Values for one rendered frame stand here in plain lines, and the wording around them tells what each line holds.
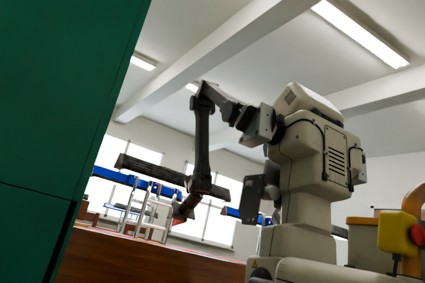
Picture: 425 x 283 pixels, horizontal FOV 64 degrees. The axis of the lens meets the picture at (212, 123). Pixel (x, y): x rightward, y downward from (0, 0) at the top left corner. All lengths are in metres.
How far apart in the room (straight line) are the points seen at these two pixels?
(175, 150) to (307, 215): 6.36
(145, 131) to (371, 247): 6.47
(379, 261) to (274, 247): 0.31
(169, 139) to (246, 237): 2.87
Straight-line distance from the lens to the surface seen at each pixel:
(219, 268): 1.45
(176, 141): 7.33
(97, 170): 2.13
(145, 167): 1.61
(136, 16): 1.41
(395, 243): 0.67
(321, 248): 1.09
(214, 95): 1.35
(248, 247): 8.24
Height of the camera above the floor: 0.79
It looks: 20 degrees up
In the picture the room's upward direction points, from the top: 13 degrees clockwise
